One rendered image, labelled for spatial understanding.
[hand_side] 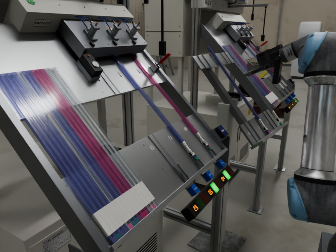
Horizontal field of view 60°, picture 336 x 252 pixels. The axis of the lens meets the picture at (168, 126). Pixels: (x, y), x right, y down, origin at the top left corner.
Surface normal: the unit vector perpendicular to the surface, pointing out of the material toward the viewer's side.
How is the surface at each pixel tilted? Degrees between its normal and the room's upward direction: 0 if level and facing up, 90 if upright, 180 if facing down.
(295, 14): 90
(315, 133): 74
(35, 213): 0
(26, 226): 0
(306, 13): 90
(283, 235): 0
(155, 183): 43
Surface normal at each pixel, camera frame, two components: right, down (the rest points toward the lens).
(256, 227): 0.00, -0.95
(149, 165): 0.58, -0.58
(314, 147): -0.70, -0.06
